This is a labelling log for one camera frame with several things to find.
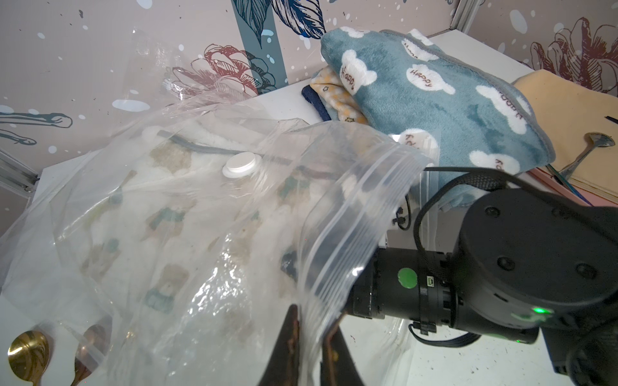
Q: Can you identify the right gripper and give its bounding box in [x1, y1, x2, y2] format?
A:
[344, 248, 456, 328]

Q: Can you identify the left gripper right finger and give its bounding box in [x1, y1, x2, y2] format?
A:
[320, 325, 364, 386]

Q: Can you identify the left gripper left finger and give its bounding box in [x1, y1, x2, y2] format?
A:
[257, 305, 300, 386]

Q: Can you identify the white bear print blanket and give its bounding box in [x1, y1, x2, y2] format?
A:
[58, 122, 393, 354]

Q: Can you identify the teal bear blanket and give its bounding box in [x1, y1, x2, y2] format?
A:
[321, 27, 556, 186]

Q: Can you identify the clear plastic vacuum bag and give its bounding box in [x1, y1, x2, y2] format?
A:
[1, 58, 439, 385]

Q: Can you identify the navy star blanket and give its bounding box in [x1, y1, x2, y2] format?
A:
[301, 85, 332, 122]

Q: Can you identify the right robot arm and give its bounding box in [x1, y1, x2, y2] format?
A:
[344, 189, 617, 385]

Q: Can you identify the copper spoon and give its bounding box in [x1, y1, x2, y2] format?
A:
[71, 324, 109, 386]

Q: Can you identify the silver spoon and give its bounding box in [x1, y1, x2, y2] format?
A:
[559, 132, 616, 180]

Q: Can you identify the beige pink cutting board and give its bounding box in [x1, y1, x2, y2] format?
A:
[514, 70, 617, 204]

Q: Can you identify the gold spoon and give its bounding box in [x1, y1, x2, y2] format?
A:
[7, 331, 52, 386]

